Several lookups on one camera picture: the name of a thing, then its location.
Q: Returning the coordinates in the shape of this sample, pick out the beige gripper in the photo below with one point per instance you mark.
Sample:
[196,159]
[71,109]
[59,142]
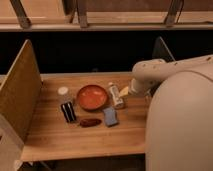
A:
[135,88]

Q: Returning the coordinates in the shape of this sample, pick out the white ceramic cup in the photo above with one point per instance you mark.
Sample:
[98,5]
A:
[64,95]

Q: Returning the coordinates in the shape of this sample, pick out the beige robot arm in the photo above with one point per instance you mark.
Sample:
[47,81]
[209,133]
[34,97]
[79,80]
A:
[179,126]

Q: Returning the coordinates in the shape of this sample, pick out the black striped eraser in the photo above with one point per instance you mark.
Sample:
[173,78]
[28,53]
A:
[68,112]

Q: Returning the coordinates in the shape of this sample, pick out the small white bottle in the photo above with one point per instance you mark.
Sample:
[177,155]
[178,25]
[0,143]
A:
[117,100]

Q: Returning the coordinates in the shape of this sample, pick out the blue sponge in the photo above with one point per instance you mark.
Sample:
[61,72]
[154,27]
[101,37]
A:
[110,116]

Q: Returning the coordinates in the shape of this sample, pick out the orange red bowl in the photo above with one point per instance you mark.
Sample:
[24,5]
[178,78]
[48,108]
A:
[92,97]

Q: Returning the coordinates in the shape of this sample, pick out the dark red brown object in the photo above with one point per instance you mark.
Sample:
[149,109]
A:
[89,122]

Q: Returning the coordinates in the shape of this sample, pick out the right dark side panel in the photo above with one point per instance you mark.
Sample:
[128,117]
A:
[161,50]

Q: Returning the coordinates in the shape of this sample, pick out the left wooden side panel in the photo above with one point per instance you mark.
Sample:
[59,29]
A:
[19,92]

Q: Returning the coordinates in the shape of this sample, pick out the wooden shelf rail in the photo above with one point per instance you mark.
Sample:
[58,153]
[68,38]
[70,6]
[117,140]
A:
[105,15]

